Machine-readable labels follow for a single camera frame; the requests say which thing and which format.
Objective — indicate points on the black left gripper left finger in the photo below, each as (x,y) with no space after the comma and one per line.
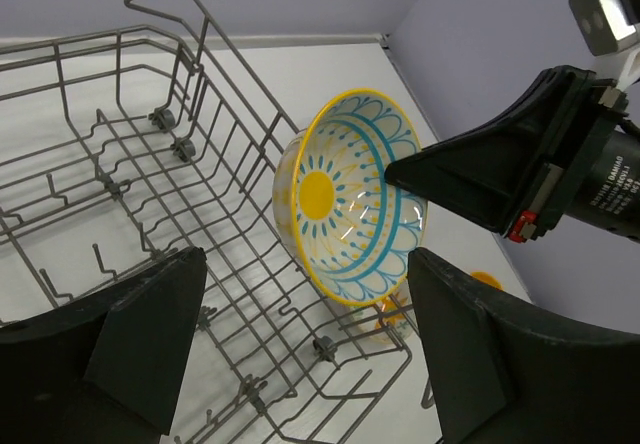
(107,368)

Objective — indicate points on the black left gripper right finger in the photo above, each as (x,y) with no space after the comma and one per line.
(503,370)

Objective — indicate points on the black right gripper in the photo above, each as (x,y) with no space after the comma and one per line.
(561,149)

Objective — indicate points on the leaf flower pattern bowl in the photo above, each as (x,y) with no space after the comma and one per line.
(394,315)

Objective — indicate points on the blue yellow sun bowl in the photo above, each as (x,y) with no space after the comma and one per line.
(349,229)

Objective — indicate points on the yellow orange bowl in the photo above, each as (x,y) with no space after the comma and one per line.
(487,278)

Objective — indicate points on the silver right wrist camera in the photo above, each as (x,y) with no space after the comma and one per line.
(607,26)

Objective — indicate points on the grey wire dish rack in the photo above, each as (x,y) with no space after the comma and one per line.
(123,147)

